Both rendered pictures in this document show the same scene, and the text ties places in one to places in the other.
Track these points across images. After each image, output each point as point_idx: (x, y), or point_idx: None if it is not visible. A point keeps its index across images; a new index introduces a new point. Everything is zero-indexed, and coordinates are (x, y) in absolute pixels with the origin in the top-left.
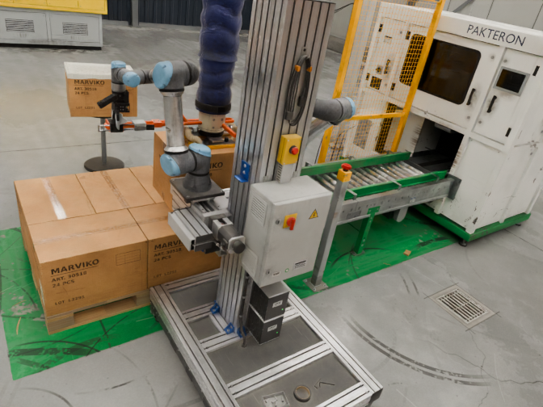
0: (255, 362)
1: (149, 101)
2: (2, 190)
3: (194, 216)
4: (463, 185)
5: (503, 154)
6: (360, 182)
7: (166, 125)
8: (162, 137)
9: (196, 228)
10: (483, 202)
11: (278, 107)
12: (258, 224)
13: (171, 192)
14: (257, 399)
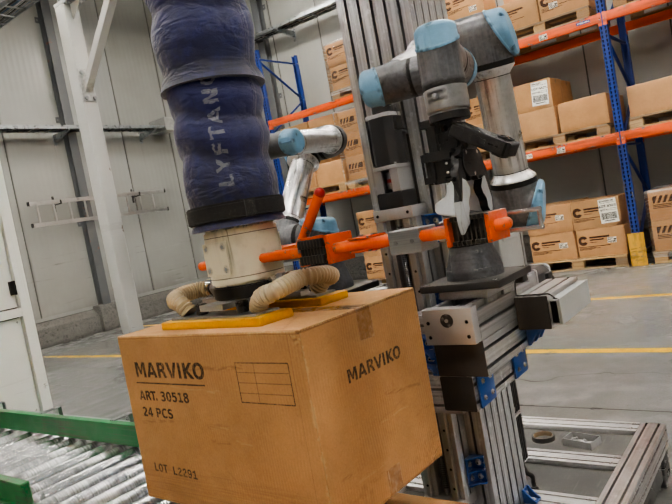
0: (548, 471)
1: None
2: None
3: (532, 290)
4: (0, 406)
5: (29, 318)
6: (11, 460)
7: (520, 128)
8: (329, 316)
9: (559, 281)
10: (49, 398)
11: None
12: (513, 240)
13: (479, 337)
14: (595, 452)
